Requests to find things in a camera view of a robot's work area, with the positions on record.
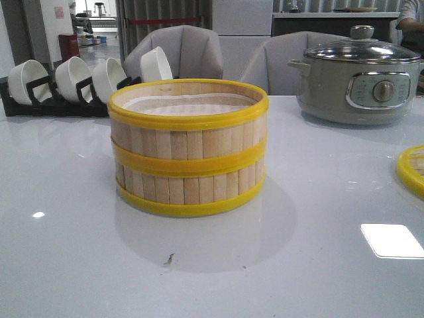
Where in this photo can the grey electric cooking pot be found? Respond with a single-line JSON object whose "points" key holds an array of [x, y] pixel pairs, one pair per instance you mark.
{"points": [[356, 93]]}

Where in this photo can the red cylindrical bin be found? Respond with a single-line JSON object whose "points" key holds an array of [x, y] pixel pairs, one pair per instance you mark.
{"points": [[68, 46]]}

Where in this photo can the grey chair left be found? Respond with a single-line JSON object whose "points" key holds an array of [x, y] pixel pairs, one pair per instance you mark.
{"points": [[192, 52]]}

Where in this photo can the white bowl right upright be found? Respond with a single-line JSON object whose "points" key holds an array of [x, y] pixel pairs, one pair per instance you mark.
{"points": [[154, 66]]}

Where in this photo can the grey chair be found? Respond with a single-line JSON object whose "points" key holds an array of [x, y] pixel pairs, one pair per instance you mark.
{"points": [[268, 66], [192, 52]]}

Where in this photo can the black dish rack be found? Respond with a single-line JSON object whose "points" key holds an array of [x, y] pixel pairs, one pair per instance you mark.
{"points": [[47, 101]]}

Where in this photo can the grey chair right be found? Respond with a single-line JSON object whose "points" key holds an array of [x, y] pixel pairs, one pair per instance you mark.
{"points": [[268, 66]]}

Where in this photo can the glass pot lid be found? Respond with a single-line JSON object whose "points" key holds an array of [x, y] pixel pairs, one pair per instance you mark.
{"points": [[361, 47]]}

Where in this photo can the person in background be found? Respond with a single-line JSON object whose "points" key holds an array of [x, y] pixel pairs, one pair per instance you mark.
{"points": [[410, 22]]}

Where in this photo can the white cabinet background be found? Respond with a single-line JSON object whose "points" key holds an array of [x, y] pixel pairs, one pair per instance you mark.
{"points": [[241, 26]]}

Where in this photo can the white bowl far left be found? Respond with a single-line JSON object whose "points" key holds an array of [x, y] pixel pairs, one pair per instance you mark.
{"points": [[20, 75]]}

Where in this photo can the bamboo steamer basket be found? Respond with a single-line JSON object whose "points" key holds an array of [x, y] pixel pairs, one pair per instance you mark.
{"points": [[191, 197], [188, 146]]}

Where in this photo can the bamboo steamer lid yellow rim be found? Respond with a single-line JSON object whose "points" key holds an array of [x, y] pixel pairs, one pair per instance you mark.
{"points": [[409, 169]]}

